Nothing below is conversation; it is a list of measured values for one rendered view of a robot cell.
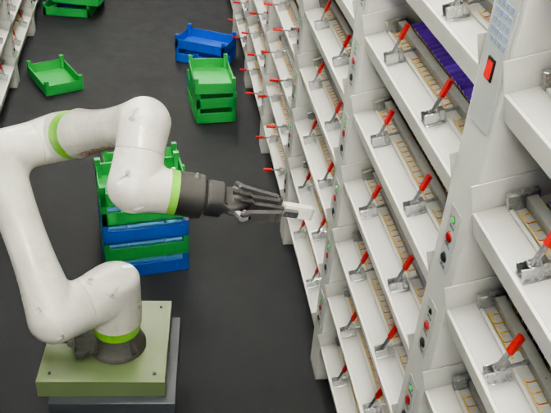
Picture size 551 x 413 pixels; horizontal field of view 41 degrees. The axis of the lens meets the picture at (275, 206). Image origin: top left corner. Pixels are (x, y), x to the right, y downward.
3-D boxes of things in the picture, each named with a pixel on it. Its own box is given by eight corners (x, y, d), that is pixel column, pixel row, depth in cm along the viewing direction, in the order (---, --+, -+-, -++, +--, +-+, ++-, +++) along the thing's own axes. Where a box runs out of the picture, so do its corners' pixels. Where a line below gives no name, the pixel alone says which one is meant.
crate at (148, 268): (107, 280, 268) (105, 263, 263) (101, 247, 284) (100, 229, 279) (188, 269, 276) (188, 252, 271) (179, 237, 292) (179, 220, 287)
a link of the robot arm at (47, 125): (32, 169, 185) (16, 121, 183) (78, 155, 193) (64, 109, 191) (61, 166, 171) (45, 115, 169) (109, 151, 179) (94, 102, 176)
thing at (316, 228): (323, 287, 226) (316, 253, 218) (292, 179, 275) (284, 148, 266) (388, 270, 226) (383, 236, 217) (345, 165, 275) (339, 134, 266)
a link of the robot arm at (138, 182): (101, 211, 152) (104, 207, 142) (110, 151, 153) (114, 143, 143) (169, 220, 156) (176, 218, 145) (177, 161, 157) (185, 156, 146)
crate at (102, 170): (101, 208, 250) (99, 188, 245) (95, 176, 265) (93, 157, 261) (188, 198, 258) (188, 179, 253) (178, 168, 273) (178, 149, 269)
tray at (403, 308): (412, 367, 146) (407, 334, 141) (345, 195, 195) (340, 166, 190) (510, 342, 146) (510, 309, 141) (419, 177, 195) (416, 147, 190)
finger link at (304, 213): (283, 202, 156) (284, 205, 156) (314, 207, 158) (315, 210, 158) (280, 214, 158) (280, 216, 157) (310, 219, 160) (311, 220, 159)
